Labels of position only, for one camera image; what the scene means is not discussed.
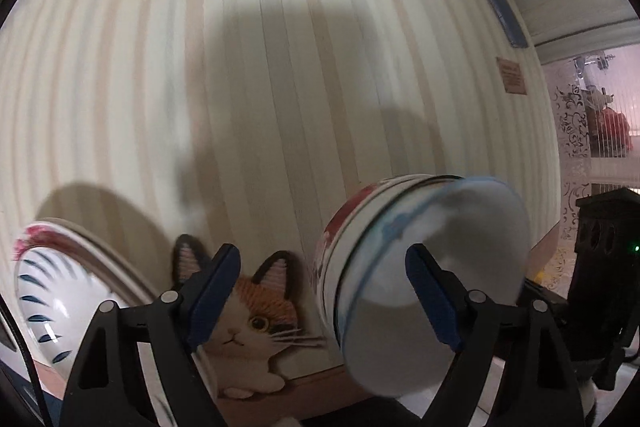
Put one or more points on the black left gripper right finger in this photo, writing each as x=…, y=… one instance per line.
x=538, y=386

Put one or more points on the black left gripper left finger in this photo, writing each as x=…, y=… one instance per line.
x=107, y=385

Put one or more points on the white plate blue dashes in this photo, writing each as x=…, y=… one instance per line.
x=57, y=300

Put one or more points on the white bowl coloured hearts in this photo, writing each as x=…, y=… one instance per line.
x=397, y=263

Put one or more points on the brown leather mat label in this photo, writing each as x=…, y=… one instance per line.
x=512, y=76

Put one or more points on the striped cat table mat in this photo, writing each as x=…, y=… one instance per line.
x=252, y=121

